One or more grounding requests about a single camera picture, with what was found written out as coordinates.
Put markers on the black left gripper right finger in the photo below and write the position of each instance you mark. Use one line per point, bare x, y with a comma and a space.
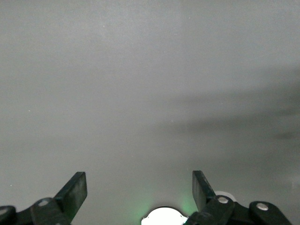
206, 206

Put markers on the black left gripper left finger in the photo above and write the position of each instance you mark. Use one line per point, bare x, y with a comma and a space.
70, 199

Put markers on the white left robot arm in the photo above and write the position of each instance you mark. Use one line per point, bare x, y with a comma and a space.
164, 216

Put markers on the dark grey table mat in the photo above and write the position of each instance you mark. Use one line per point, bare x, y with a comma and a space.
117, 93

